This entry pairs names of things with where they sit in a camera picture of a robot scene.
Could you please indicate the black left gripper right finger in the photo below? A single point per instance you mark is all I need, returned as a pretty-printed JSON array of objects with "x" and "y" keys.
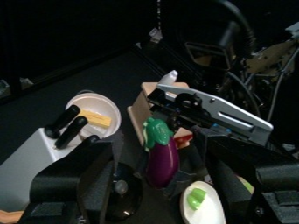
[{"x": 238, "y": 163}]

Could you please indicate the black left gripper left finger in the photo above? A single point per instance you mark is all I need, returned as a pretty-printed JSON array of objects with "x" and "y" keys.
[{"x": 58, "y": 180}]

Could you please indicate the purple toy eggplant green stem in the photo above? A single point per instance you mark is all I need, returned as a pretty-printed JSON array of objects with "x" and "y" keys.
[{"x": 163, "y": 163}]

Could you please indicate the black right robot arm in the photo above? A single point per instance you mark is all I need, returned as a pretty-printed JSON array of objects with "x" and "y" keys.
[{"x": 238, "y": 26}]

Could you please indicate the black pot lid grey knob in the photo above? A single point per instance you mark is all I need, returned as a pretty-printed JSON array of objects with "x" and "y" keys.
[{"x": 123, "y": 189}]

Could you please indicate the white knife block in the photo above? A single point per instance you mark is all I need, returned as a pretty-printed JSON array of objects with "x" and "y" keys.
[{"x": 27, "y": 163}]

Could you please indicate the red toy piece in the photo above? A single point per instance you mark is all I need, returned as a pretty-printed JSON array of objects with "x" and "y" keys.
[{"x": 183, "y": 140}]

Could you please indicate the green toy vegetable piece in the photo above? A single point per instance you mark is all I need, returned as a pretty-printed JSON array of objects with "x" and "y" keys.
[{"x": 195, "y": 198}]

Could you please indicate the white oval plate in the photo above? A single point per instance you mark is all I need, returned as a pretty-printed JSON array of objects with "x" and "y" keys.
[{"x": 210, "y": 210}]

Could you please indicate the white bottle top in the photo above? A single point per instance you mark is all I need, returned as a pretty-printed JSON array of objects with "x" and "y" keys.
[{"x": 169, "y": 77}]

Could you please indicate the light wooden box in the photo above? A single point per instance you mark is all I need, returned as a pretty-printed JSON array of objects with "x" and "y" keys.
[{"x": 141, "y": 110}]

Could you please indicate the brown wooden board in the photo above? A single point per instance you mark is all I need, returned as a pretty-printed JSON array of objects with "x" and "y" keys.
[{"x": 269, "y": 58}]

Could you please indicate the yellow toy cheese block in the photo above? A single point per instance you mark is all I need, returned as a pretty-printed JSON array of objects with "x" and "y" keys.
[{"x": 97, "y": 118}]

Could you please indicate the white round bowl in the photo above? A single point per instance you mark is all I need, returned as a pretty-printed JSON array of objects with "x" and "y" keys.
[{"x": 99, "y": 105}]

